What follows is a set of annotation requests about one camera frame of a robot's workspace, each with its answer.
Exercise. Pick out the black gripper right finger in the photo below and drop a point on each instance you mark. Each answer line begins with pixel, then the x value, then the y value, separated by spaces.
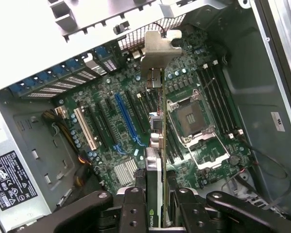
pixel 189 213

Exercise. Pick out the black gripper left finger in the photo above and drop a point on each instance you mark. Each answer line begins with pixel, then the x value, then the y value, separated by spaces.
pixel 131 211

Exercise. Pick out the silver chipset heatsink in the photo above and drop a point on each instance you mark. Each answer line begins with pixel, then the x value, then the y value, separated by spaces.
pixel 124 172

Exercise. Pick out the metal socket cover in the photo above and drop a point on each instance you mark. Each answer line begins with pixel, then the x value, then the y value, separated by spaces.
pixel 208 164

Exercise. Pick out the round coin cell battery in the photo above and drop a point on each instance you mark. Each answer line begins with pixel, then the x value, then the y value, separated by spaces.
pixel 234 160

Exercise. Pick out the blue expansion slot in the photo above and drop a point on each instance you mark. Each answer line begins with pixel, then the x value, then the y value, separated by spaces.
pixel 126 119

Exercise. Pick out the black expansion slot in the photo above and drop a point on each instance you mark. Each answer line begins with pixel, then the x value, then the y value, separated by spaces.
pixel 108 121
pixel 135 112

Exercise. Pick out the white expansion slot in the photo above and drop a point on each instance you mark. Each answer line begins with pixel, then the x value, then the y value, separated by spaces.
pixel 86 128

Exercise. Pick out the CPU socket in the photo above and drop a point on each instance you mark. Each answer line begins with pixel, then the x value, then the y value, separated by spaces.
pixel 190 119

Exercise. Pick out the black RAM slot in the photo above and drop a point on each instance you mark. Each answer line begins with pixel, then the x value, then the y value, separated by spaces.
pixel 214 102
pixel 226 97

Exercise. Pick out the grey power supply unit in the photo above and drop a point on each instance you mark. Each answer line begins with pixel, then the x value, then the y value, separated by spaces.
pixel 14 179

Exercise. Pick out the green motherboard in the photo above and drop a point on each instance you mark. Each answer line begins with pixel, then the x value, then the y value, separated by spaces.
pixel 106 85

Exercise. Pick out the open black PC case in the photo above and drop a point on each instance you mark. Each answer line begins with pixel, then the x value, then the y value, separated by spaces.
pixel 252 97

